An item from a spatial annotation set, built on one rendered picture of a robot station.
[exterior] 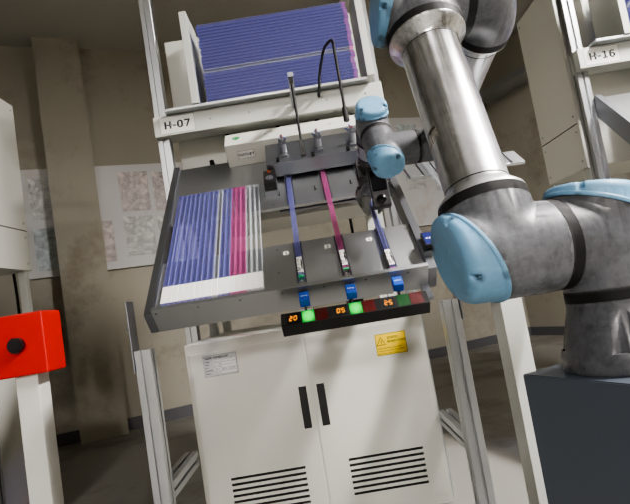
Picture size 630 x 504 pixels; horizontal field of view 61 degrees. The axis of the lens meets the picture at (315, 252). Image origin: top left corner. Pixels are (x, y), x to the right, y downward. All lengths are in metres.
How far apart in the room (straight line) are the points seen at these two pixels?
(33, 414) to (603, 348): 1.34
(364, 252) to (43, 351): 0.86
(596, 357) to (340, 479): 1.07
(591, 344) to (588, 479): 0.16
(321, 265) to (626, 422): 0.83
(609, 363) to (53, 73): 4.07
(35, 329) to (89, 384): 2.43
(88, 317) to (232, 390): 2.45
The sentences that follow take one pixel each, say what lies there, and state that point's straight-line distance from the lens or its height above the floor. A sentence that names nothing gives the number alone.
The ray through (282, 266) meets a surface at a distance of 1.35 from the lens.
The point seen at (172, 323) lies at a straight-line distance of 1.33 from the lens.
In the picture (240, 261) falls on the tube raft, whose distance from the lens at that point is 1.38.
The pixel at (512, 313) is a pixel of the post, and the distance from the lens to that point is 1.46.
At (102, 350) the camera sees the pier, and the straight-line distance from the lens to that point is 3.96.
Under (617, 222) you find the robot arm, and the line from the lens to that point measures 0.72.
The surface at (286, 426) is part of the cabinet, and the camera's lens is 1.62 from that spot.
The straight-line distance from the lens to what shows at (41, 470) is 1.63.
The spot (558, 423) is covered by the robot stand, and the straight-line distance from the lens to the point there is 0.76.
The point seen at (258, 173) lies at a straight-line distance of 1.76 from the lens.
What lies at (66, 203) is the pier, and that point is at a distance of 4.07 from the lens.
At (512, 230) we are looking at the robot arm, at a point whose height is 0.73.
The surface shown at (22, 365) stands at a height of 0.65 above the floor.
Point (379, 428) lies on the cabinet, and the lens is 1.63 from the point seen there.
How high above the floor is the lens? 0.69
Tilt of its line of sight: 5 degrees up
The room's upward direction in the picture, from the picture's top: 9 degrees counter-clockwise
